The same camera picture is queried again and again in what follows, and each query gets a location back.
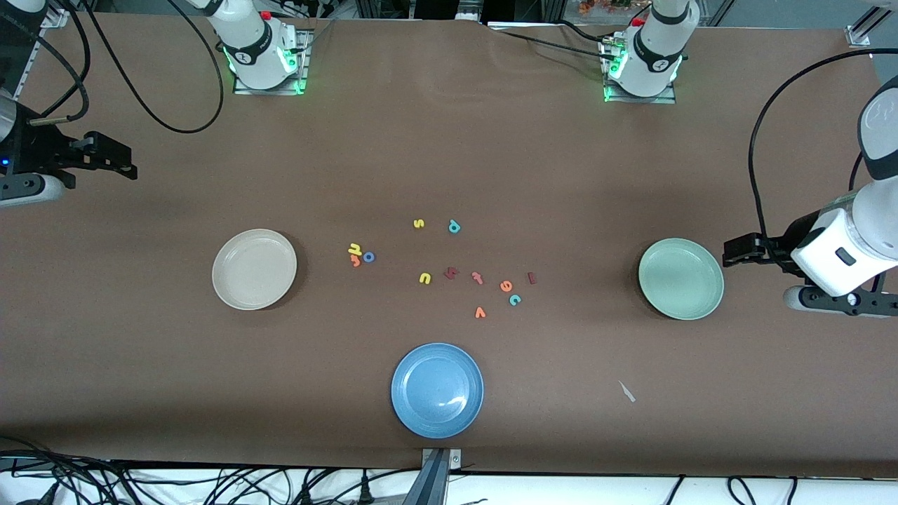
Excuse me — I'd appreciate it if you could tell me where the aluminium frame rail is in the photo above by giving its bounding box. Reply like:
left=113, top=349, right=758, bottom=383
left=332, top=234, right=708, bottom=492
left=845, top=0, right=898, bottom=48
left=41, top=0, right=78, bottom=29

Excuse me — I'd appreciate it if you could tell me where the black base cable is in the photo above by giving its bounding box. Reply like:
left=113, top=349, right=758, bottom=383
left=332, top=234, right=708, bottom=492
left=491, top=20, right=622, bottom=64

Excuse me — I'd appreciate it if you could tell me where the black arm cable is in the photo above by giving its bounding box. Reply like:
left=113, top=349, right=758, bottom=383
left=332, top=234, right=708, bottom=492
left=28, top=0, right=227, bottom=134
left=748, top=48, right=898, bottom=246

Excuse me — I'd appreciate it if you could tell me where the beige brown plate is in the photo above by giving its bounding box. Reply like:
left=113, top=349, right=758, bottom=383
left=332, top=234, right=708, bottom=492
left=212, top=229, right=298, bottom=311

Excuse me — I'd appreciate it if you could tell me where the blue plate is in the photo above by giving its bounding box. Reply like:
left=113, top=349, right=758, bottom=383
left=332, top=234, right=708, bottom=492
left=391, top=342, right=485, bottom=440

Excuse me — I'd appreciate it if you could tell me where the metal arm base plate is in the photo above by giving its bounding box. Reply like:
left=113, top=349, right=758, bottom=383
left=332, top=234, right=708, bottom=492
left=233, top=28, right=310, bottom=96
left=602, top=35, right=678, bottom=105

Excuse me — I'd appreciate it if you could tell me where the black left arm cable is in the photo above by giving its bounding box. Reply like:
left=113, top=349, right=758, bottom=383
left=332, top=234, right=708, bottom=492
left=748, top=48, right=898, bottom=246

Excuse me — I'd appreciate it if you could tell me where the green plate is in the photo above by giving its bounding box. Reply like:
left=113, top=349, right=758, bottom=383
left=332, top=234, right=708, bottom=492
left=638, top=238, right=725, bottom=321

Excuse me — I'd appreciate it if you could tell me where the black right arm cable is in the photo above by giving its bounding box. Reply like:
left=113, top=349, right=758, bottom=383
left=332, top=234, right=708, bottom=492
left=28, top=0, right=227, bottom=134

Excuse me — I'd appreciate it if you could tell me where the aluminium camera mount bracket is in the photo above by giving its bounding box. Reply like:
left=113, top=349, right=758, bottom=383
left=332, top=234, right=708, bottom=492
left=403, top=447, right=463, bottom=505

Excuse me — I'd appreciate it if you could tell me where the brown table cover sheet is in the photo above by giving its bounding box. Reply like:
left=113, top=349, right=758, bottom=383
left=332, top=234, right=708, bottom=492
left=0, top=13, right=898, bottom=479

